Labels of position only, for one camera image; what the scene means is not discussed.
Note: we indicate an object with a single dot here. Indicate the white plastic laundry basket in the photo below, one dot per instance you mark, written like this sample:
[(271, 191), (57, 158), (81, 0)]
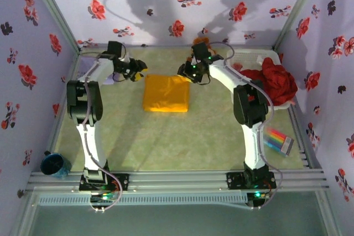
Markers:
[(243, 53)]

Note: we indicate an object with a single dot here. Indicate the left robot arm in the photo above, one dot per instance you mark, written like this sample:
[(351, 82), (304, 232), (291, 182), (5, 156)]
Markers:
[(84, 100)]

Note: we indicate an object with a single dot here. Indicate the red t-shirt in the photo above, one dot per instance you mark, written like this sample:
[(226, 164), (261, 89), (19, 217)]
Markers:
[(279, 81)]

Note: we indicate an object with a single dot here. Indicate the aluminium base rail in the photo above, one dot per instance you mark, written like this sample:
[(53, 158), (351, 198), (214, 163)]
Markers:
[(177, 179)]

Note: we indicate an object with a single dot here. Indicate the brown teddy bear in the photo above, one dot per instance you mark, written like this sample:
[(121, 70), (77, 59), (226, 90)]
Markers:
[(200, 39)]

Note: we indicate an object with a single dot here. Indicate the aluminium side rail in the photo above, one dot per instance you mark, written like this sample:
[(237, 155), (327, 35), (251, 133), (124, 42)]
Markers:
[(302, 142)]

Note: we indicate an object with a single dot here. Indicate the yellow t-shirt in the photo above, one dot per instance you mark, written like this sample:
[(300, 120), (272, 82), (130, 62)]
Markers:
[(166, 93)]

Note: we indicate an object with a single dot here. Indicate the blue cup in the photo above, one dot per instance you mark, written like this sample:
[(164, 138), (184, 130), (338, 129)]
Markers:
[(55, 164)]

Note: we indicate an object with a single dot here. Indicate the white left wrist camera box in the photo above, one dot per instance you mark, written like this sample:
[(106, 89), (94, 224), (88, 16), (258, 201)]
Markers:
[(127, 59)]

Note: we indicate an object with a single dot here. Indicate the folded purple t-shirt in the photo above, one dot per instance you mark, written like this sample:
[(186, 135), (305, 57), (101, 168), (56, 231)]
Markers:
[(115, 78)]

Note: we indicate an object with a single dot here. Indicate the colourful marker pen pack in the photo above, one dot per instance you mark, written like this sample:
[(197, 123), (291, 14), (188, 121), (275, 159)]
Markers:
[(278, 140)]

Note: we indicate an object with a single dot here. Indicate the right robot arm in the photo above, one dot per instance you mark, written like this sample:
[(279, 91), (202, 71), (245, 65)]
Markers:
[(250, 103)]

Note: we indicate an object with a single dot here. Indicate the aluminium corner post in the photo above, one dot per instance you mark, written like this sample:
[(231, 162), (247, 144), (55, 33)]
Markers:
[(297, 8), (54, 6)]

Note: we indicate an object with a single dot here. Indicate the electronics board with led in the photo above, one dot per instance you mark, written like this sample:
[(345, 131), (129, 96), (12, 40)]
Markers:
[(257, 195), (102, 198)]

